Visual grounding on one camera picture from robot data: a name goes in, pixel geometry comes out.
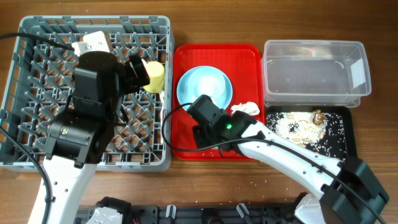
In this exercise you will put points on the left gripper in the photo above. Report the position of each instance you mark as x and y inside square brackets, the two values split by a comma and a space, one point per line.
[132, 84]

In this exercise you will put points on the red plastic tray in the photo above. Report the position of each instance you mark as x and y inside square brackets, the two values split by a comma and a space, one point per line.
[242, 65]

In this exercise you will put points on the light blue plate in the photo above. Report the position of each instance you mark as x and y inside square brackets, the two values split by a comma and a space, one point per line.
[184, 96]

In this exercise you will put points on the yellow plastic cup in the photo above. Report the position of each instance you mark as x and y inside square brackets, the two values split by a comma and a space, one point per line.
[156, 73]

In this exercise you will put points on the white plastic fork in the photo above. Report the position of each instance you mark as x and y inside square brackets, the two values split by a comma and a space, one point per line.
[162, 102]

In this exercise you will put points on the white tissue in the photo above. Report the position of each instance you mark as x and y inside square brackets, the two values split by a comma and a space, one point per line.
[250, 108]

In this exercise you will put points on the grey dishwasher rack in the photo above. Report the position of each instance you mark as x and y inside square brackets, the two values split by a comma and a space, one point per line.
[40, 80]

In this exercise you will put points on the spilled rice and food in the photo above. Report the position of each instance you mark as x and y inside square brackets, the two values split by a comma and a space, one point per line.
[316, 131]

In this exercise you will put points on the black tray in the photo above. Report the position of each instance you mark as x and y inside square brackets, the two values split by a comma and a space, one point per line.
[341, 110]

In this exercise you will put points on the light blue bowl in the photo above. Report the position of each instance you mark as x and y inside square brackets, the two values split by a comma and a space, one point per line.
[207, 81]

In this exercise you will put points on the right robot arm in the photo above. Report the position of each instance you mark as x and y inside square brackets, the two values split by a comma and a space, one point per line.
[338, 192]

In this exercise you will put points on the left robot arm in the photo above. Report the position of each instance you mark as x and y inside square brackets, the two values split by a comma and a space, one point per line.
[78, 135]

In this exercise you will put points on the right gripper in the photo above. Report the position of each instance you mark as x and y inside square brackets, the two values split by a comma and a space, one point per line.
[199, 132]

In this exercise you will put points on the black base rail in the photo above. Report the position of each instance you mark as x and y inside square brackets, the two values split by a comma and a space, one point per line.
[265, 213]

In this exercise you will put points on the clear plastic bin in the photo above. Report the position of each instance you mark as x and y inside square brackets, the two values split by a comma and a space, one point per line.
[315, 72]

